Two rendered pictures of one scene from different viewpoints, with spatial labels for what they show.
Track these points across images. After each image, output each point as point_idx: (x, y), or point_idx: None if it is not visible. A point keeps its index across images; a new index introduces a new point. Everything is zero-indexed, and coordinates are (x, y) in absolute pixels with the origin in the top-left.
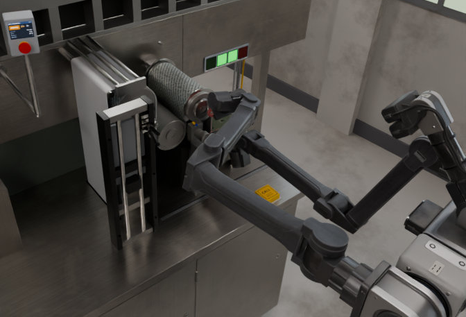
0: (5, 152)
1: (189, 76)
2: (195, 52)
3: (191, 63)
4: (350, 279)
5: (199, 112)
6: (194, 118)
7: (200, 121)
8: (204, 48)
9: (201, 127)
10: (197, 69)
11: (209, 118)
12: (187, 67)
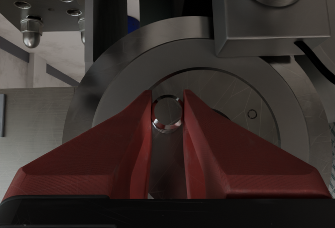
0: None
1: (51, 93)
2: (30, 159)
3: (44, 129)
4: None
5: (239, 124)
6: (251, 77)
7: (226, 50)
8: (2, 163)
9: None
10: (26, 108)
11: (97, 11)
12: (58, 121)
